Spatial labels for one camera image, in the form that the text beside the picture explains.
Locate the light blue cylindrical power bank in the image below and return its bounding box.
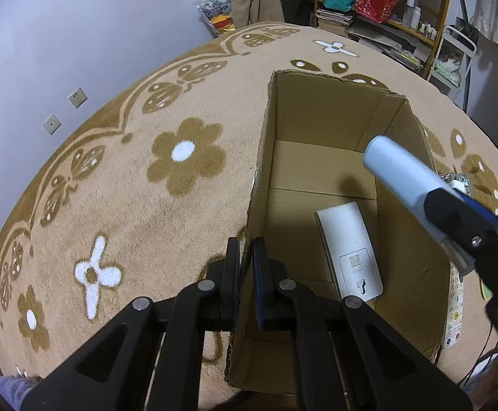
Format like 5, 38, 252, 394
361, 134, 475, 275

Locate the white rectangular device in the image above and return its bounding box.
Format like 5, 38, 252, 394
315, 201, 384, 301

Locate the cardboard box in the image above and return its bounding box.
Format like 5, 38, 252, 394
224, 68, 456, 396

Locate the white TV remote control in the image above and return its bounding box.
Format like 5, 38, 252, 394
442, 264, 463, 349

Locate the brown floral carpet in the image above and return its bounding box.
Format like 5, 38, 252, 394
0, 20, 498, 391

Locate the white metal trolley cart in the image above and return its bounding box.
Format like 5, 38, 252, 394
427, 25, 477, 101

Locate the wooden bookshelf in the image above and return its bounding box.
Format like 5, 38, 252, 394
312, 0, 450, 79

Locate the stack of books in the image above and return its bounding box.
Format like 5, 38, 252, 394
315, 9, 354, 37

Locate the plastic bag of toys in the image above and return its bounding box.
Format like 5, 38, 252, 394
195, 0, 236, 37

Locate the wall socket plate lower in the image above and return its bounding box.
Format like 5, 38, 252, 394
42, 115, 61, 135

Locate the wall socket plate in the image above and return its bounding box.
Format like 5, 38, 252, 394
42, 115, 61, 135
69, 87, 88, 109

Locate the wall socket plate upper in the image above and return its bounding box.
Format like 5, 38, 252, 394
69, 87, 88, 109

